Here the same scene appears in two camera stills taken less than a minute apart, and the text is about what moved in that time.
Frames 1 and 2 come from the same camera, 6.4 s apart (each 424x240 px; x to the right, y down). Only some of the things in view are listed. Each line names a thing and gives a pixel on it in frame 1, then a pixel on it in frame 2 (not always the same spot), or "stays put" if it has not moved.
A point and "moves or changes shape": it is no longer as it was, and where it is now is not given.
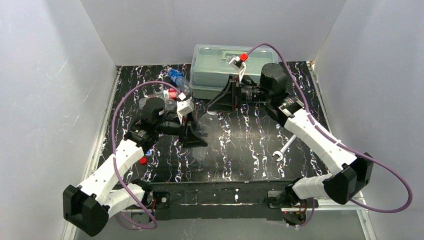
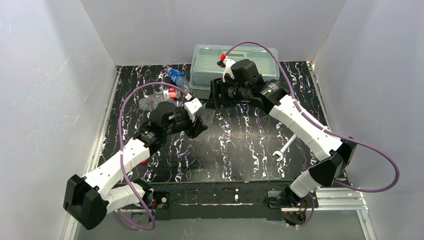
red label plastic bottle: [169, 93] stays put
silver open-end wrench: [280, 153] stays put
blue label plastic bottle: [177, 77] stays put
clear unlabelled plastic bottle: [207, 127] moves or changes shape
